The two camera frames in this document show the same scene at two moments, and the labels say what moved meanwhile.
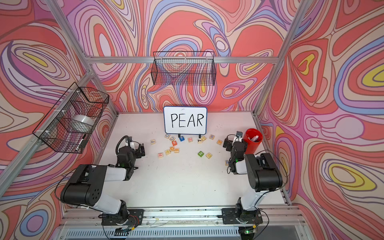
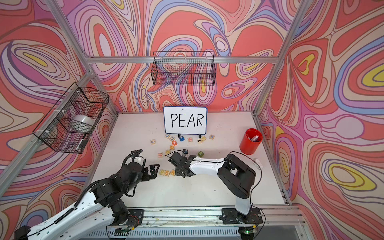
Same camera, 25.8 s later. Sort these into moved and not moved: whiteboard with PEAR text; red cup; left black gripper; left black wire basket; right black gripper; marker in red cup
Moved: right black gripper; left black gripper
Not moved: whiteboard with PEAR text; marker in red cup; left black wire basket; red cup
